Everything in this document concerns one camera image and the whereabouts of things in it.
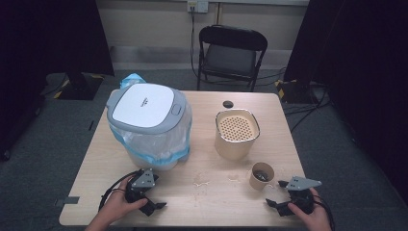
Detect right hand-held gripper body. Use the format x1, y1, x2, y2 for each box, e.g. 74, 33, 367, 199
286, 175, 322, 216

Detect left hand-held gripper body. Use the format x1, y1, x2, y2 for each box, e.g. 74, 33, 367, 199
124, 167, 160, 204

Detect brown paper cup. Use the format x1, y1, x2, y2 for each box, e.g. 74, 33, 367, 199
248, 162, 276, 192

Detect beige bucket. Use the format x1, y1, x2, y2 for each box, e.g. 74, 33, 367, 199
214, 108, 262, 162

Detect grey and white trash can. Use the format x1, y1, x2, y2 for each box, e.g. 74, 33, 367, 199
106, 82, 193, 171

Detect person's left hand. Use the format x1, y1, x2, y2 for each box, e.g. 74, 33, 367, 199
98, 177, 150, 224

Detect person's right hand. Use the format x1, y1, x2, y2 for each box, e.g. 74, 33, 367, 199
287, 188, 332, 231

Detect beige perforated strainer insert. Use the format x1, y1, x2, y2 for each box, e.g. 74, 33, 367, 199
217, 112, 258, 142

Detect grey floor tape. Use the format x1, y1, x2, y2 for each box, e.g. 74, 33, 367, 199
54, 195, 81, 208

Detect black stand base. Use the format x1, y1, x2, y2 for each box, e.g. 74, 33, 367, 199
57, 71, 106, 101
274, 78, 323, 104

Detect black curtain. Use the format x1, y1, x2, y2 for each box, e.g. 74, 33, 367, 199
0, 0, 115, 162
283, 0, 408, 206

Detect black folding chair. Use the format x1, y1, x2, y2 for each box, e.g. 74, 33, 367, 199
195, 24, 269, 92

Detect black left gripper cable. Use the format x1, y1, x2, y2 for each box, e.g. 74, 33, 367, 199
98, 170, 140, 212

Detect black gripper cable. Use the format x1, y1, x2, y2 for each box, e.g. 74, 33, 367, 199
98, 170, 140, 212
312, 193, 337, 231

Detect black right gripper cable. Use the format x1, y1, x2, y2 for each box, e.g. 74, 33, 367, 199
312, 193, 337, 231

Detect black floor cables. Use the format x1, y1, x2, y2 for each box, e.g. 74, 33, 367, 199
256, 66, 332, 133

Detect black wall outlet cable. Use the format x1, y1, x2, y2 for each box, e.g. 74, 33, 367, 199
190, 9, 200, 80

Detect white wall outlet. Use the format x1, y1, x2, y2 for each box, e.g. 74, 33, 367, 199
187, 0, 210, 14

